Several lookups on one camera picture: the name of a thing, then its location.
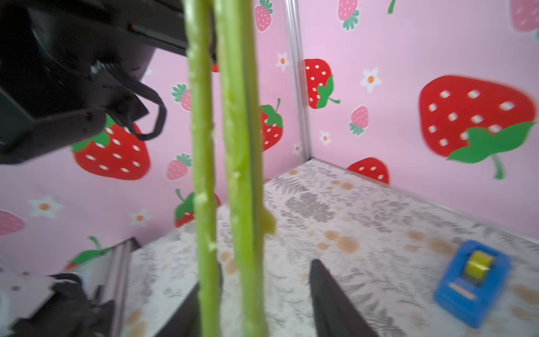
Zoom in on blue tape dispenser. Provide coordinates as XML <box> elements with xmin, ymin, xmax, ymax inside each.
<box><xmin>434</xmin><ymin>240</ymin><xmax>511</xmax><ymax>329</ymax></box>

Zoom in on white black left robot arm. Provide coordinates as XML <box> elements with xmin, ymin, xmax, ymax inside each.
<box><xmin>1</xmin><ymin>1</ymin><xmax>188</xmax><ymax>165</ymax></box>

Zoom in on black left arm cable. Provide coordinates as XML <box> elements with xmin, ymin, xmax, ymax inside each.
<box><xmin>90</xmin><ymin>60</ymin><xmax>168</xmax><ymax>142</ymax></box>

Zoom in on pink artificial flower bouquet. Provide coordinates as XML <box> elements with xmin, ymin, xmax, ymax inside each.
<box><xmin>184</xmin><ymin>1</ymin><xmax>275</xmax><ymax>336</ymax></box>

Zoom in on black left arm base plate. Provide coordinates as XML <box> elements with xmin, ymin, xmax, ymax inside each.
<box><xmin>4</xmin><ymin>273</ymin><xmax>116</xmax><ymax>337</ymax></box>

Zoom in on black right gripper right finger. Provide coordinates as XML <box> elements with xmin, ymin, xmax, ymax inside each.
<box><xmin>309</xmin><ymin>259</ymin><xmax>378</xmax><ymax>337</ymax></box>

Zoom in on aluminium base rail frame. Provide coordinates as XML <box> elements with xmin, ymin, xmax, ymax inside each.
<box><xmin>63</xmin><ymin>236</ymin><xmax>140</xmax><ymax>336</ymax></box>

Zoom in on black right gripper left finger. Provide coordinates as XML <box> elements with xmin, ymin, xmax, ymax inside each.
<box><xmin>154</xmin><ymin>265</ymin><xmax>202</xmax><ymax>337</ymax></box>

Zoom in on aluminium corner post left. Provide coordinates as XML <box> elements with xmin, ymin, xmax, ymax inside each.
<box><xmin>284</xmin><ymin>0</ymin><xmax>313</xmax><ymax>161</ymax></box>

